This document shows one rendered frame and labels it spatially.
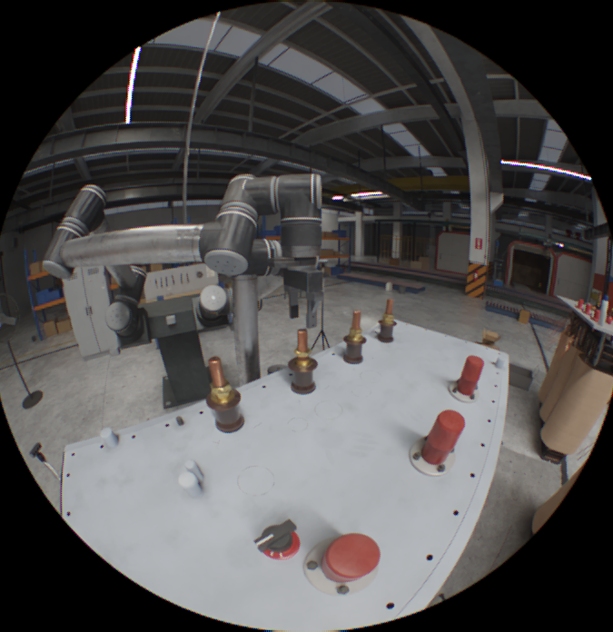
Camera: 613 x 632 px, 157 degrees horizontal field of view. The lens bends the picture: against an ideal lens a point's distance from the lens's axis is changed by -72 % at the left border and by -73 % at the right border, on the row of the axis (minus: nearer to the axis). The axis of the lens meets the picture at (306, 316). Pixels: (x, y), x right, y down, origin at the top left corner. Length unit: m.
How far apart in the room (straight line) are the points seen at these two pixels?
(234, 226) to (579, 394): 2.80
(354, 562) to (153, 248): 0.69
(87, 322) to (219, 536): 4.92
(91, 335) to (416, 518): 5.26
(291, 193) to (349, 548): 0.66
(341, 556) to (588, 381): 2.52
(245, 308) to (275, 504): 0.66
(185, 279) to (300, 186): 4.88
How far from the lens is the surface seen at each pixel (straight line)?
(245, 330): 0.87
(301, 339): 0.65
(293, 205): 0.56
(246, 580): 0.46
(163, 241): 0.58
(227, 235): 0.50
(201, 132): 7.00
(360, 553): 0.33
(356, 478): 0.53
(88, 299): 5.07
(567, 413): 2.78
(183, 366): 2.80
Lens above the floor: 1.82
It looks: 19 degrees down
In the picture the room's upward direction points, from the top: straight up
